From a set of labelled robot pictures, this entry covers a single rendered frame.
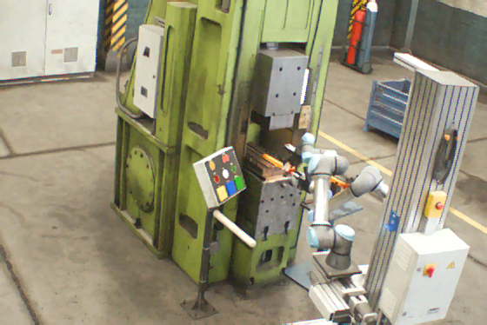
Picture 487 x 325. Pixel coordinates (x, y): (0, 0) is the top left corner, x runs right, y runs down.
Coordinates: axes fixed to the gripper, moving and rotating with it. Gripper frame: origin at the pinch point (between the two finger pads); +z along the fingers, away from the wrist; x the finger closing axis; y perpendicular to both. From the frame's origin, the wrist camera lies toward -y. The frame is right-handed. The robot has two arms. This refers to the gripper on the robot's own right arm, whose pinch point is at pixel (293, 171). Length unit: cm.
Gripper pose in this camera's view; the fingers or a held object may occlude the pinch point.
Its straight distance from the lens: 416.1
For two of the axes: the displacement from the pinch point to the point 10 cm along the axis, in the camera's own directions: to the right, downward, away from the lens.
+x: 8.1, -1.4, 5.7
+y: -1.0, 9.2, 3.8
